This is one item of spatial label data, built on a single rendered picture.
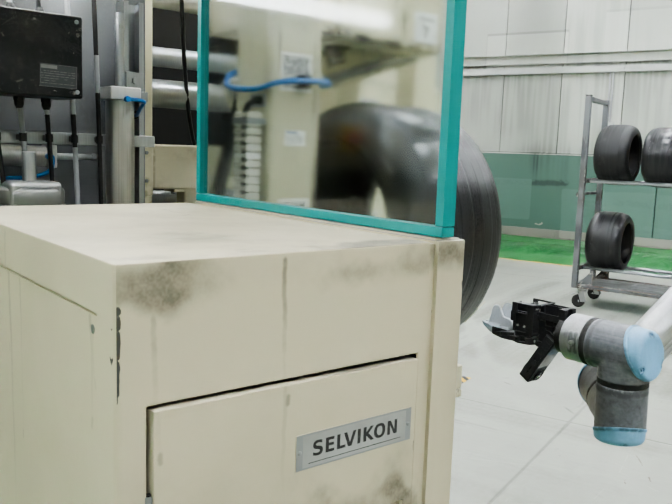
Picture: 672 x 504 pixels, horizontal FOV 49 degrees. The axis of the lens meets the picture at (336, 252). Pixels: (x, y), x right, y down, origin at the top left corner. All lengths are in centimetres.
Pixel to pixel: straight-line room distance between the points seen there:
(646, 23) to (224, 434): 1256
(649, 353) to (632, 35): 1176
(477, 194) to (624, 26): 1155
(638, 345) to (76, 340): 98
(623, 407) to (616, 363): 8
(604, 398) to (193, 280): 96
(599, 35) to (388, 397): 1251
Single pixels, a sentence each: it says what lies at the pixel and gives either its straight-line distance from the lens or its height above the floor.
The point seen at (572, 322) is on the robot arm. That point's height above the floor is 106.
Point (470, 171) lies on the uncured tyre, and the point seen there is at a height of 132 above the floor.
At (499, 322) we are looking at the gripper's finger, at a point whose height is 102.
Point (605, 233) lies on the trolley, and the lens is 708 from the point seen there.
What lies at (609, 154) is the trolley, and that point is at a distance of 705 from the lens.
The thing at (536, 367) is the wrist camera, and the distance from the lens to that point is 154.
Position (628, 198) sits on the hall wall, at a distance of 1282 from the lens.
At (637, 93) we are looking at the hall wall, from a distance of 1292.
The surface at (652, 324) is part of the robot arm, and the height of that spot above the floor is 105.
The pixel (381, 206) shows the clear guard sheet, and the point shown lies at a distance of 88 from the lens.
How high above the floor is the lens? 136
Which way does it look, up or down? 8 degrees down
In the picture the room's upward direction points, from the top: 2 degrees clockwise
